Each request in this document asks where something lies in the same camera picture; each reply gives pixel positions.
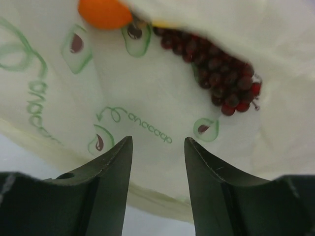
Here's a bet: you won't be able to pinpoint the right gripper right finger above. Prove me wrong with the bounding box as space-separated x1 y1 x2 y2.
184 138 315 236

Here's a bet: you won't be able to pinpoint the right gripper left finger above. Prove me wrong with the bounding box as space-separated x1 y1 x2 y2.
0 136 133 236

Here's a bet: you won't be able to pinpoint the pale yellow plastic bag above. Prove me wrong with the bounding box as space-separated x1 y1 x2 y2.
0 0 315 222

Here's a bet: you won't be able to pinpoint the orange fake tangerine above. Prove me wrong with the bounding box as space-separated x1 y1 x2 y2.
78 0 133 30

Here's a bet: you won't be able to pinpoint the dark red fake grapes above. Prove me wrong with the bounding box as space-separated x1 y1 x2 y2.
153 27 262 116

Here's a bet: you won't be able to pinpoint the small yellow fake fruit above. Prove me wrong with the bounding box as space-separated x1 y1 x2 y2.
152 21 173 28

